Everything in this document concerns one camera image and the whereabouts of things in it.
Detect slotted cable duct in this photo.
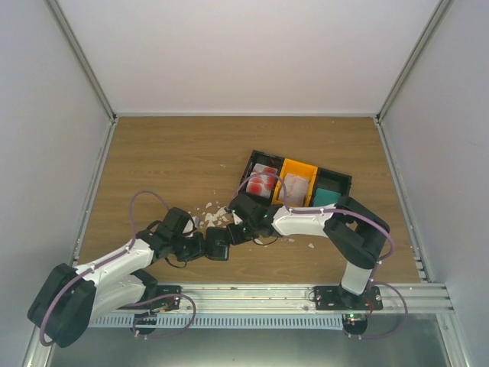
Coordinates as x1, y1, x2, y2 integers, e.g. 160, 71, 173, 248
89, 313, 345, 330

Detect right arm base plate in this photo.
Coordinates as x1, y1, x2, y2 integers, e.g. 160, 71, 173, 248
313, 285, 384, 311

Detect stack of red white cards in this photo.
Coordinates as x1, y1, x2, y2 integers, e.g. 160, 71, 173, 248
246, 163, 277, 198

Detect black bin with teal item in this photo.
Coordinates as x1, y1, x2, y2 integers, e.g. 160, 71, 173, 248
309, 167, 352, 207

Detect right frame post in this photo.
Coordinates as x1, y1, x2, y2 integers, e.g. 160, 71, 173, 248
374, 0, 454, 125

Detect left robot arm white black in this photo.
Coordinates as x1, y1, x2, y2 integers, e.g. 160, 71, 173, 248
28, 207, 206, 347

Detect black card holder wallet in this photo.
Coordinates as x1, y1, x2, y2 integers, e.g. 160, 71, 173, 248
205, 227, 230, 261

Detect left frame post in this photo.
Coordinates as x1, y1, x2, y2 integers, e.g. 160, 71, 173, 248
44, 0, 117, 125

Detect teal object in bin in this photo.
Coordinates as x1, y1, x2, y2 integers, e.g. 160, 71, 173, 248
312, 188, 342, 207

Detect aluminium rail front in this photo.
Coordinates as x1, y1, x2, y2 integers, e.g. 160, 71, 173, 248
45, 281, 455, 317

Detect yellow bin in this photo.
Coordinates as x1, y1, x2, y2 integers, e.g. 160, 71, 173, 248
272, 158, 318, 207

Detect black bin with cards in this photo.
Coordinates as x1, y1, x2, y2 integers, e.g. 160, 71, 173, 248
238, 150, 284, 205

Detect frame post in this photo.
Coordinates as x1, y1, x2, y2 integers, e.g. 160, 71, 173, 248
44, 0, 117, 125
374, 0, 454, 125

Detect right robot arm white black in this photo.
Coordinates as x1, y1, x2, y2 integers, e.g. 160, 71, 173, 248
228, 193, 395, 310

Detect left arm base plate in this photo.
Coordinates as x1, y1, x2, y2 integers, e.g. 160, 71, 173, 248
121, 284, 182, 313

